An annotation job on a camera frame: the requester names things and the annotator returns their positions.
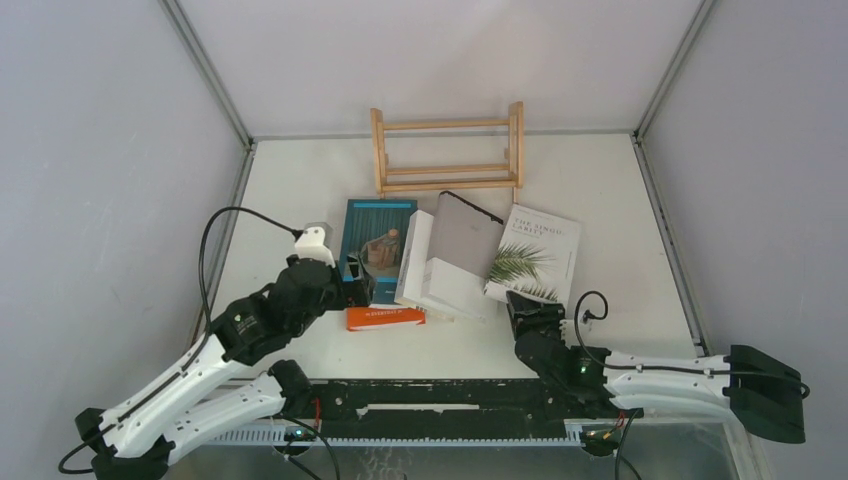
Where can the grey notebook with elastic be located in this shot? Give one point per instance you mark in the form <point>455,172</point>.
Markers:
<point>464,234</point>

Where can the teal Humor book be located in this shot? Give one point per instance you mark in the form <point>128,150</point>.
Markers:
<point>375,230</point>

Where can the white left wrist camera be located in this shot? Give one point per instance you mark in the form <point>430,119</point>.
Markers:
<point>313,243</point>

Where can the white small book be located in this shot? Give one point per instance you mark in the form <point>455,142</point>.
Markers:
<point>461,290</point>

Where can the wooden book rack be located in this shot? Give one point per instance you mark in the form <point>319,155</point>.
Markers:
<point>436,155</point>

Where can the orange book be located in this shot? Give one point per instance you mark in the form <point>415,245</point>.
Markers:
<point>363,318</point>

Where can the white Singularity palm book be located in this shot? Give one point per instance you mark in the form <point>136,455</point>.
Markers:
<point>536,257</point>

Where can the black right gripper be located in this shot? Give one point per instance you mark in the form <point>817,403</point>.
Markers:
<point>523,312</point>

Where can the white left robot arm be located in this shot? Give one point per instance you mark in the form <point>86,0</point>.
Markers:
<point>144,435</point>

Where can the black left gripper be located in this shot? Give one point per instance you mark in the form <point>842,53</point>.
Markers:
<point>357,291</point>

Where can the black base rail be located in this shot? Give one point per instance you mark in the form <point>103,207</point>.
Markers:
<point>450,410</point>

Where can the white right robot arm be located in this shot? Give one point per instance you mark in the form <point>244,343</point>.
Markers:
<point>764,394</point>

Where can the white thick book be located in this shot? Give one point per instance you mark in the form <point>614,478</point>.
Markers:
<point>408,292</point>

